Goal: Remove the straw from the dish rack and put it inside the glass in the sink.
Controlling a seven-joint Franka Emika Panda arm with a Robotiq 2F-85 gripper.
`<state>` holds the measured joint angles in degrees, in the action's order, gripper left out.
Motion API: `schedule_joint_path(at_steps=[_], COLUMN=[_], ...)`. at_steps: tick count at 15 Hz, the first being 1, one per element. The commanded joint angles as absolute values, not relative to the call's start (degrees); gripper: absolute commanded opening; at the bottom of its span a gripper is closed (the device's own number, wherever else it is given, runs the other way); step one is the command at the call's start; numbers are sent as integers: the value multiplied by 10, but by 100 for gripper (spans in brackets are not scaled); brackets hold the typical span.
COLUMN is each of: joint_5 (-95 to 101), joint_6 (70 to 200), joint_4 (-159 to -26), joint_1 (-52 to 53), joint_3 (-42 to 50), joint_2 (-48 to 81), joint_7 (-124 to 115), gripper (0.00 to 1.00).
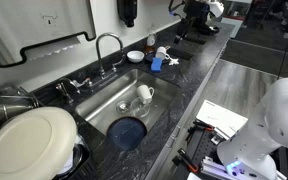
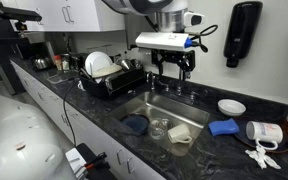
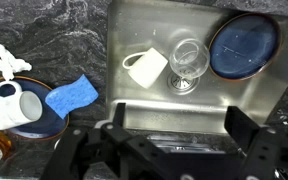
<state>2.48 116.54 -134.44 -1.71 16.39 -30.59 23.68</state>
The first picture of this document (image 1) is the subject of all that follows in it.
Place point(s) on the white bowl on counter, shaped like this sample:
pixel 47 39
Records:
pixel 135 56

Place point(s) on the black orange tool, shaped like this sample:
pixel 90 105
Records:
pixel 190 164

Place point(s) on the black dish rack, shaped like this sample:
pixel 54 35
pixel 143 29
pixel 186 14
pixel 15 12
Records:
pixel 83 167

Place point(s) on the black coffee machine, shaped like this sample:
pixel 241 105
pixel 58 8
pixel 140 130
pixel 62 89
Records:
pixel 197 12

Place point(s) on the black wall soap dispenser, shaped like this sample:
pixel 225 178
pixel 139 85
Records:
pixel 127 11

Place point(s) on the stainless steel pot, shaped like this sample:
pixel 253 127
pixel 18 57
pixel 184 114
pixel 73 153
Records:
pixel 15 101

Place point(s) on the chrome gooseneck faucet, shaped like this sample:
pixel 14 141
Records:
pixel 100 49

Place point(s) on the cream mug in sink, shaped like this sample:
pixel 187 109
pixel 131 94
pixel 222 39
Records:
pixel 145 93

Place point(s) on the blue sponge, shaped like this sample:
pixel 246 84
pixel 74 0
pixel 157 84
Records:
pixel 156 65

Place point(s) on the stainless steel sink basin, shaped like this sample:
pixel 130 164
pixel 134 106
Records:
pixel 113 101

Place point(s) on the steel paper towel dispenser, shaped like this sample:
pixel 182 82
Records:
pixel 26 25

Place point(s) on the clear drinking glass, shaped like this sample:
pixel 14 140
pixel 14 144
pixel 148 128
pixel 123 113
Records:
pixel 139 109

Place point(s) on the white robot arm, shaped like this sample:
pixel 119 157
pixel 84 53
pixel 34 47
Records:
pixel 246 155

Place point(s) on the white box on cart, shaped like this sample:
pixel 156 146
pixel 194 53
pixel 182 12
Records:
pixel 225 122

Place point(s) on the amber soap bottle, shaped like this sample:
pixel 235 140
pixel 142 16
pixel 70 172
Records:
pixel 150 42

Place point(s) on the large cream plate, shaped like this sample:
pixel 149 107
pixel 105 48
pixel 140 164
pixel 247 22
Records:
pixel 35 145

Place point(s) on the dark blue plate in sink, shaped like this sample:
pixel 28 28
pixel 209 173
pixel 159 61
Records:
pixel 127 132

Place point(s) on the small chrome side tap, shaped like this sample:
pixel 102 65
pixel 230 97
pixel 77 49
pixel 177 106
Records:
pixel 75 84

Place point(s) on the white printed mug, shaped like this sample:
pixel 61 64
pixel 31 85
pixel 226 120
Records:
pixel 162 53

